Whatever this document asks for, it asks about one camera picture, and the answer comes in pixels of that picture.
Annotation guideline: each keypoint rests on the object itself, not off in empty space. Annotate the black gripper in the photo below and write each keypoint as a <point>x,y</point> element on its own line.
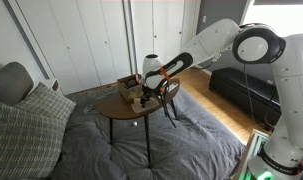
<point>144,99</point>

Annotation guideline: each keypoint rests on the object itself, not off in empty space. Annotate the brown paper sheet stack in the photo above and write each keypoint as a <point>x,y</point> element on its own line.
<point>139,108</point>

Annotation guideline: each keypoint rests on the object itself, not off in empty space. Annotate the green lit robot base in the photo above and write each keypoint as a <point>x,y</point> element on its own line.
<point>258,160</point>

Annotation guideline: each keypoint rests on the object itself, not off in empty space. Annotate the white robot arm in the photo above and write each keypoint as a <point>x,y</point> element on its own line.
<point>269,56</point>

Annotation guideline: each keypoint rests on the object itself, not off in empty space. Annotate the brown cardboard box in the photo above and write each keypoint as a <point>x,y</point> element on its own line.
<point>129,88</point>

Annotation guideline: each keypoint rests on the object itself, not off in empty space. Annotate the dark wooden side table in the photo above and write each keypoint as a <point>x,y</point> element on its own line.
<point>116,107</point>

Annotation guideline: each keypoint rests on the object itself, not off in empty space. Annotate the gray bed mattress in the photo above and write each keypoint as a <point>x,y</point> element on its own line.
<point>193,146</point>

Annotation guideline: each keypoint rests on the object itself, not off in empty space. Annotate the white wardrobe doors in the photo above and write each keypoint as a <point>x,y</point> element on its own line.
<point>89,43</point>

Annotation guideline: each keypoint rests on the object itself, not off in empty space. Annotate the plaid gray pillow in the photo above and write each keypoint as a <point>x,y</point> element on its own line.
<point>45,101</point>
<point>30,144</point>

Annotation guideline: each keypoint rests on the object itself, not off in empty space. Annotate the black leather bench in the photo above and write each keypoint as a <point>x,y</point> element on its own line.
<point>251,94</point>

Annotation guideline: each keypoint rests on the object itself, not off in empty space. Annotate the left gray headboard cushion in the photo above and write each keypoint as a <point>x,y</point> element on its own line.
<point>15,83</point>

